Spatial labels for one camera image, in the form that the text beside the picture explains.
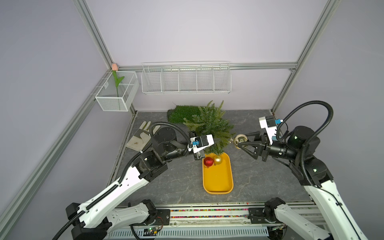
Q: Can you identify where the red ribbed ball ornament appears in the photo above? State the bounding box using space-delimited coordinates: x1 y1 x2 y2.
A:
203 157 215 168

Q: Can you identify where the shiny gold ball ornament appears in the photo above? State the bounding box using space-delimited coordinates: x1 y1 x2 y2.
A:
229 134 248 150

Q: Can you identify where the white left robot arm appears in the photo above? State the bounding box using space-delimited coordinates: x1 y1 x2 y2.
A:
53 122 214 240

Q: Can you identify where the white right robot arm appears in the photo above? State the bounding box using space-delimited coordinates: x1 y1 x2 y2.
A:
234 101 367 240

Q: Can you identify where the small green christmas tree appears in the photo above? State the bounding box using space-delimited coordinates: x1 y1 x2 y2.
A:
183 101 235 156

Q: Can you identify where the matte gold ball ornament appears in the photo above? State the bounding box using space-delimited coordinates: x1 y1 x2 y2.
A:
213 155 223 166

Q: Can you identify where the yellow plastic tray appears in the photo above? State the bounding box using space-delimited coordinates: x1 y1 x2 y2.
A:
202 153 234 195

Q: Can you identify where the green artificial grass mat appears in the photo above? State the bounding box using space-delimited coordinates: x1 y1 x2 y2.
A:
167 105 201 124

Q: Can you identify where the beige gardening glove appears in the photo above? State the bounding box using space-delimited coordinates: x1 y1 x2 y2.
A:
125 121 152 152

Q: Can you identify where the pink artificial tulip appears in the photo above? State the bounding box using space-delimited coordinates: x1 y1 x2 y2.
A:
112 63 125 97

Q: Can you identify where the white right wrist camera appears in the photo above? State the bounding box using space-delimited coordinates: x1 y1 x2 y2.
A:
259 115 283 145

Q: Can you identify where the long white wire shelf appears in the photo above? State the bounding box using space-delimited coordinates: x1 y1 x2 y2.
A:
141 61 232 95

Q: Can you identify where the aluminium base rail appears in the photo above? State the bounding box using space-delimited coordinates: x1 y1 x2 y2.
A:
104 203 331 240

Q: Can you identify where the small white wire basket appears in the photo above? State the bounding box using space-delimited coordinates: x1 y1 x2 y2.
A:
95 71 140 112

